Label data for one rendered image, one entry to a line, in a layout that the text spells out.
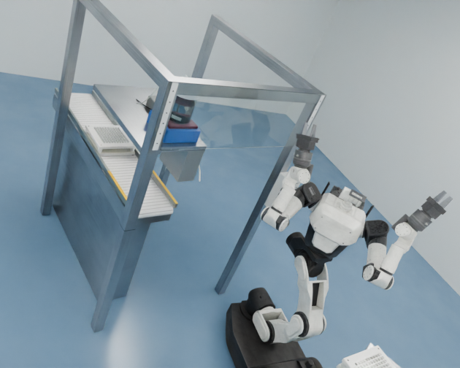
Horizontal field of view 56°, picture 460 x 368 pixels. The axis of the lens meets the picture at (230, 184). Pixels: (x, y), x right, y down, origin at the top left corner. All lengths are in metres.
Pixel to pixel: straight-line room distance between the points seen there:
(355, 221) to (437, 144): 2.98
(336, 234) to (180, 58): 3.99
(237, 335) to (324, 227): 1.02
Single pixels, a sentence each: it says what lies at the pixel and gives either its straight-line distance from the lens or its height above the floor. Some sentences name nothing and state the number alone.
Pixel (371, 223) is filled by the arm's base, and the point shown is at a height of 1.28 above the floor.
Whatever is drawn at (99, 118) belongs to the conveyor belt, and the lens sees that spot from 3.14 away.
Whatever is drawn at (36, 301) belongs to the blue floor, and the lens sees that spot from 3.04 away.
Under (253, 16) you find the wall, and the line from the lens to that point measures 6.06.
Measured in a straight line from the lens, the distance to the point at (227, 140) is 2.22.
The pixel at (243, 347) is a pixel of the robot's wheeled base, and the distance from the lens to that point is 2.94.
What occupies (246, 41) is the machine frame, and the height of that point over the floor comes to 1.68.
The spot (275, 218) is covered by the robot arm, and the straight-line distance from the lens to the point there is 2.18.
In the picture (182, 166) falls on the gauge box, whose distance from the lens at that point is 2.27.
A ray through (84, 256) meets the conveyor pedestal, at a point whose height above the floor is 0.11.
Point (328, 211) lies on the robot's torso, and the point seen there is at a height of 1.26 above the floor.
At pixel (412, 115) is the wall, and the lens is 5.45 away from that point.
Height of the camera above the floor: 2.36
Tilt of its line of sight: 31 degrees down
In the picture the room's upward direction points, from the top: 24 degrees clockwise
